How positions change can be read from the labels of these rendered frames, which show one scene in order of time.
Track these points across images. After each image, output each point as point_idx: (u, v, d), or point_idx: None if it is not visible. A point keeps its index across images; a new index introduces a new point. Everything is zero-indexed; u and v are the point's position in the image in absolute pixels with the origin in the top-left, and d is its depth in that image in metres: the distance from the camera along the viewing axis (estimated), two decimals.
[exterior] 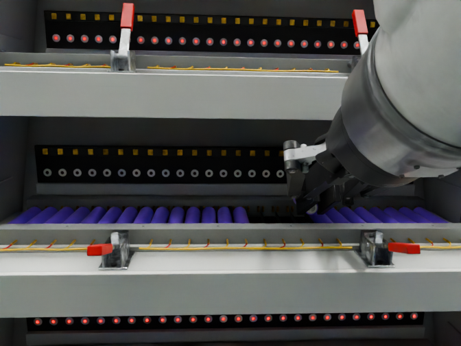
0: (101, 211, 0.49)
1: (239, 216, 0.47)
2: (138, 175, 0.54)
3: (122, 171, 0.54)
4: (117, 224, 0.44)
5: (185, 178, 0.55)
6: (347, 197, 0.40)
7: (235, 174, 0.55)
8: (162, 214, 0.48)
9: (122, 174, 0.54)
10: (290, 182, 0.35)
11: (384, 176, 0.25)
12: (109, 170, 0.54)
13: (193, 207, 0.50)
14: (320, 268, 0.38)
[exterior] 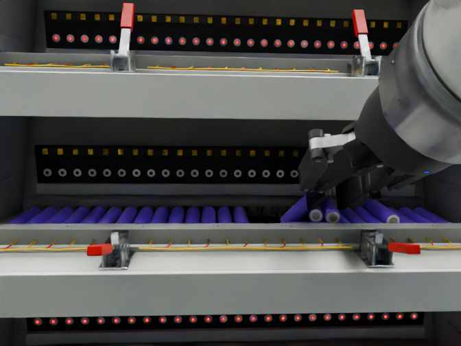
0: (101, 211, 0.49)
1: (239, 216, 0.47)
2: (138, 175, 0.54)
3: (122, 171, 0.54)
4: (117, 224, 0.44)
5: (185, 178, 0.55)
6: None
7: (235, 174, 0.55)
8: (162, 214, 0.48)
9: (122, 174, 0.54)
10: None
11: None
12: (109, 170, 0.54)
13: (193, 207, 0.50)
14: (320, 268, 0.38)
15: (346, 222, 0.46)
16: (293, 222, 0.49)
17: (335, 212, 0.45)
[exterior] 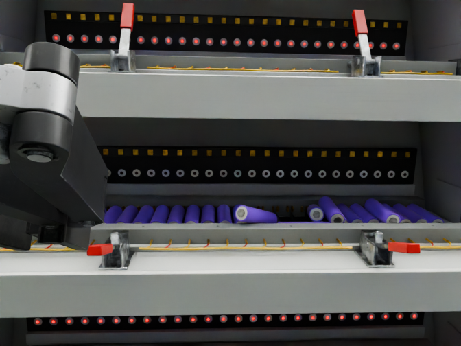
0: None
1: None
2: (138, 175, 0.54)
3: (122, 171, 0.54)
4: (118, 222, 0.45)
5: (185, 178, 0.55)
6: (44, 225, 0.17)
7: (235, 174, 0.55)
8: (162, 212, 0.49)
9: (122, 174, 0.54)
10: None
11: None
12: (109, 170, 0.54)
13: (193, 205, 0.51)
14: (320, 268, 0.38)
15: None
16: (272, 216, 0.46)
17: (342, 217, 0.45)
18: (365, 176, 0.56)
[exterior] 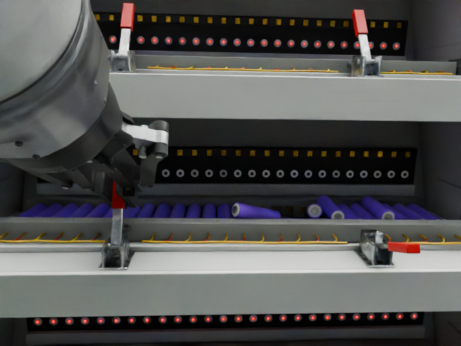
0: (104, 207, 0.51)
1: None
2: None
3: None
4: None
5: (185, 178, 0.55)
6: (125, 187, 0.35)
7: (235, 174, 0.55)
8: (164, 210, 0.49)
9: None
10: (23, 170, 0.30)
11: (7, 158, 0.20)
12: None
13: (194, 204, 0.52)
14: (320, 268, 0.38)
15: None
16: (274, 212, 0.48)
17: (343, 214, 0.46)
18: (365, 176, 0.56)
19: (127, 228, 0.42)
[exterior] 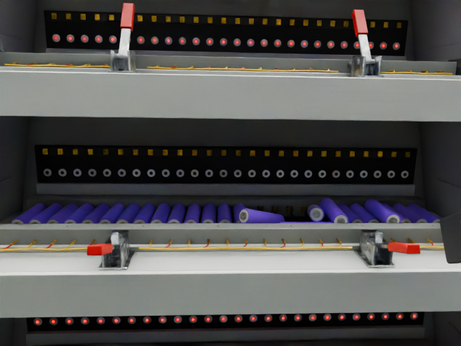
0: (104, 207, 0.50)
1: (237, 212, 0.49)
2: (138, 175, 0.54)
3: (122, 171, 0.54)
4: (120, 219, 0.46)
5: (185, 178, 0.55)
6: None
7: (235, 174, 0.55)
8: (164, 210, 0.49)
9: (122, 174, 0.54)
10: None
11: None
12: (109, 170, 0.54)
13: (194, 204, 0.52)
14: (320, 268, 0.38)
15: None
16: (279, 222, 0.47)
17: (346, 218, 0.45)
18: (365, 176, 0.56)
19: None
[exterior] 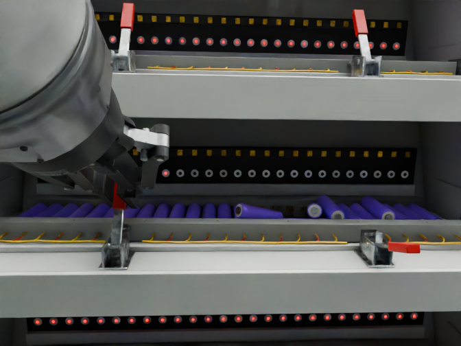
0: (104, 207, 0.51)
1: None
2: None
3: None
4: None
5: (185, 178, 0.55)
6: (127, 189, 0.35)
7: (235, 174, 0.55)
8: (164, 210, 0.49)
9: None
10: (27, 172, 0.30)
11: (12, 161, 0.21)
12: None
13: (194, 204, 0.52)
14: (320, 268, 0.38)
15: (344, 217, 0.47)
16: (276, 218, 0.48)
17: (342, 214, 0.46)
18: (365, 176, 0.56)
19: (127, 228, 0.42)
